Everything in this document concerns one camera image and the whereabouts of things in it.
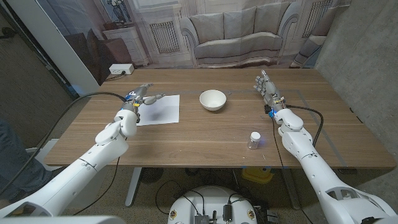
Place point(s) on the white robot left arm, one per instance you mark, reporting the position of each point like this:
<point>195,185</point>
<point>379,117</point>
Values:
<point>77,174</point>

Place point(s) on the person leg in jeans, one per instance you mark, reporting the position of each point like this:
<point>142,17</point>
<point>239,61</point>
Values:
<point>15,165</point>

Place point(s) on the white metal table leg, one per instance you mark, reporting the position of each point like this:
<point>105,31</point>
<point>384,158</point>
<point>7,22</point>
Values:
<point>292,189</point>
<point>133,186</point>

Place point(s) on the black round floor fan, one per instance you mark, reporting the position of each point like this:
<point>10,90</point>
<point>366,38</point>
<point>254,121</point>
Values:
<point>151,175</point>

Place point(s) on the yellow plastic object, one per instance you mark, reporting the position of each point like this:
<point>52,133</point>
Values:
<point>257,175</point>

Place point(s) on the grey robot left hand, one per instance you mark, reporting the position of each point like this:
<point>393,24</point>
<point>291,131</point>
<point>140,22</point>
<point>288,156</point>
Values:
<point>136,98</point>

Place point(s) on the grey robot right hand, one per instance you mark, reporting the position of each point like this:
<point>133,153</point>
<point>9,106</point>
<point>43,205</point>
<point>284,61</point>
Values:
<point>270,92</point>

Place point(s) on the white ceramic bowl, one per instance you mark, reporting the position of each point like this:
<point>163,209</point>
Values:
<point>213,99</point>

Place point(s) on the white robot torso edge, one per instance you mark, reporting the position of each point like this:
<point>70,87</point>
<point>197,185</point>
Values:
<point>62,220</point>

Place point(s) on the white power strip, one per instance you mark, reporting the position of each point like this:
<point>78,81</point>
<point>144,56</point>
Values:
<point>121,68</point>

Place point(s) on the white paper sheet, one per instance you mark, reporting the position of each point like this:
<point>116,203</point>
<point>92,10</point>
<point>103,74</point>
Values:
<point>164,112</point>

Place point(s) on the white wall pillar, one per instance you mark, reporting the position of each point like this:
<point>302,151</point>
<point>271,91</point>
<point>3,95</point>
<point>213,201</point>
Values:
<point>62,53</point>

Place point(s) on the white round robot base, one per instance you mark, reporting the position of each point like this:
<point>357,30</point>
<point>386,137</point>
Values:
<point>211,200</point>

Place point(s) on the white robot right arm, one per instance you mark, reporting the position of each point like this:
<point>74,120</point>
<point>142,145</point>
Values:
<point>317,174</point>

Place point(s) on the printed living room backdrop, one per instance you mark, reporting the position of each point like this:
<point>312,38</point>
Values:
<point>236,31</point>

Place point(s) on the small clear bottle white cap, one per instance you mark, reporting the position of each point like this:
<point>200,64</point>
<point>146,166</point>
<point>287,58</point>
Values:
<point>254,140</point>

